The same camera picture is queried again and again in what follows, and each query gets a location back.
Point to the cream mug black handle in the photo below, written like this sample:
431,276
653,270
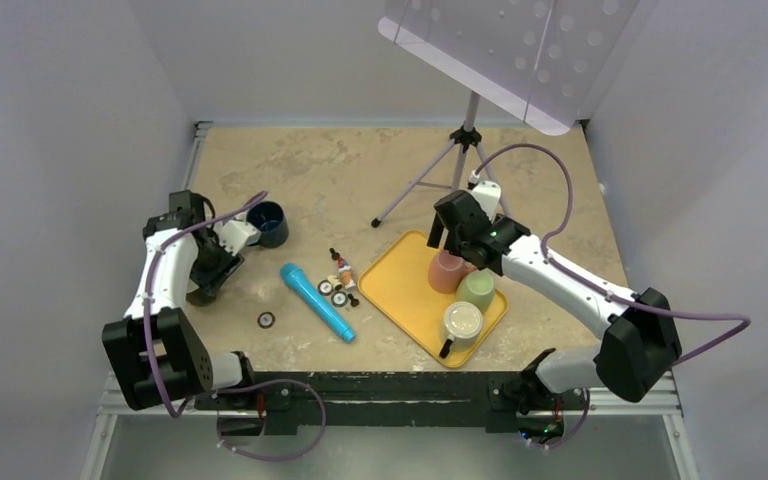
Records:
461,325

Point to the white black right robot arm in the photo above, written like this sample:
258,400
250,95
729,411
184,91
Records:
638,339

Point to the pink ceramic mug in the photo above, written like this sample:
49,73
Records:
446,271

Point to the green ceramic mug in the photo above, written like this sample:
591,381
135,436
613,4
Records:
478,289

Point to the blue toy microphone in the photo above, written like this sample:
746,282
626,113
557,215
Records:
294,277

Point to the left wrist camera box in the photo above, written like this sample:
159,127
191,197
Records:
234,235

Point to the dark blue ceramic mug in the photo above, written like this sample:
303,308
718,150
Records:
269,219

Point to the black table edge rail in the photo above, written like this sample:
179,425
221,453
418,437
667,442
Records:
495,401

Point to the round token lower right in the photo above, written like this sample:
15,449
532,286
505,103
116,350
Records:
339,299

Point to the black ceramic mug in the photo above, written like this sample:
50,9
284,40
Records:
202,294

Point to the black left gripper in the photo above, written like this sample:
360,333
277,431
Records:
211,280

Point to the round brown white token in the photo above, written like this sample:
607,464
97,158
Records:
266,320

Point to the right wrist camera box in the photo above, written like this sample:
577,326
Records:
487,193

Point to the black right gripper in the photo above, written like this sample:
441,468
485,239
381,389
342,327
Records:
436,233

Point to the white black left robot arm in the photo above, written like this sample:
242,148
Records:
155,353

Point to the round token upper left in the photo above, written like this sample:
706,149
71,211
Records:
325,288

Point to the lilac tripod stand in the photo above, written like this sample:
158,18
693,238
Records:
462,140

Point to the yellow plastic tray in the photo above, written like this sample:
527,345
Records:
397,284

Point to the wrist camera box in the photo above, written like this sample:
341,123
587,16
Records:
234,235
487,193

